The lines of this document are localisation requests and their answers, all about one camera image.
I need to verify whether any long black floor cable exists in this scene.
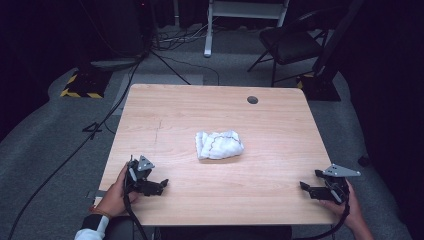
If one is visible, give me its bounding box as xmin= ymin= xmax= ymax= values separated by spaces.
xmin=7 ymin=54 xmax=145 ymax=240

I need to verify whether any thin black floor cable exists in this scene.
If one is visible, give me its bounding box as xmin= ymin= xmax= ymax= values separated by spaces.
xmin=156 ymin=53 xmax=221 ymax=87

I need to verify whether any black slanted stand pole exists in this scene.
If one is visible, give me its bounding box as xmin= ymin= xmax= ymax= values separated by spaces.
xmin=314 ymin=0 xmax=365 ymax=78

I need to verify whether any right hand-held gripper cable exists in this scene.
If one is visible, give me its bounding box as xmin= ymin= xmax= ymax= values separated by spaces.
xmin=293 ymin=199 xmax=352 ymax=240

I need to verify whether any white towel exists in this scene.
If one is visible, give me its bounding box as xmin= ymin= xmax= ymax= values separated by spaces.
xmin=194 ymin=129 xmax=245 ymax=161

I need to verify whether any black yellow-striped stand base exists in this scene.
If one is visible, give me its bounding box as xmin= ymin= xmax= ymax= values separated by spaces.
xmin=296 ymin=73 xmax=342 ymax=102
xmin=59 ymin=68 xmax=113 ymax=99

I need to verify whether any hand-held gripper cable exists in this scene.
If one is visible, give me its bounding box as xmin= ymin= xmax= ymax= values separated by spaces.
xmin=123 ymin=166 xmax=150 ymax=240
xmin=293 ymin=199 xmax=352 ymax=240

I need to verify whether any person's right hand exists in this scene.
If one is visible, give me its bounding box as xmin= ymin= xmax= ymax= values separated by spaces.
xmin=319 ymin=179 xmax=367 ymax=232

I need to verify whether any white desk frame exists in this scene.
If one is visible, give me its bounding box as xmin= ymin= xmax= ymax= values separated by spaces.
xmin=203 ymin=0 xmax=290 ymax=58

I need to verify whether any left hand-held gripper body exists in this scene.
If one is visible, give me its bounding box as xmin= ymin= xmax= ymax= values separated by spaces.
xmin=123 ymin=154 xmax=160 ymax=197

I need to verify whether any person's left hand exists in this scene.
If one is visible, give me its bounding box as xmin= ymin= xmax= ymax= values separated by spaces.
xmin=95 ymin=163 xmax=140 ymax=219

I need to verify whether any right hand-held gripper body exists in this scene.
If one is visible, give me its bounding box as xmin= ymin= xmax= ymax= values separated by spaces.
xmin=309 ymin=162 xmax=362 ymax=204

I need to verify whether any black folding chair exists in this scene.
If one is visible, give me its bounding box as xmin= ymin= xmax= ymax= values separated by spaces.
xmin=247 ymin=8 xmax=334 ymax=88

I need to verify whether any left hand-held gripper cable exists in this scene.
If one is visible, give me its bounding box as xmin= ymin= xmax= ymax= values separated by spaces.
xmin=123 ymin=166 xmax=150 ymax=240

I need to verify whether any grey tape marker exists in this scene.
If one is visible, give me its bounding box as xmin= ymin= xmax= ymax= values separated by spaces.
xmin=85 ymin=189 xmax=108 ymax=200

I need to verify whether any bundle of floor cables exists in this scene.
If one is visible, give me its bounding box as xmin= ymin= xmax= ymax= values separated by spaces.
xmin=152 ymin=18 xmax=219 ymax=52

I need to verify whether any black equipment tower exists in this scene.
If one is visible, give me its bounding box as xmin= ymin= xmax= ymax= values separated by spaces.
xmin=78 ymin=0 xmax=155 ymax=69

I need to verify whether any red wrist bracelet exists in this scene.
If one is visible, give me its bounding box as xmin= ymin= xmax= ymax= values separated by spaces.
xmin=88 ymin=205 xmax=111 ymax=218

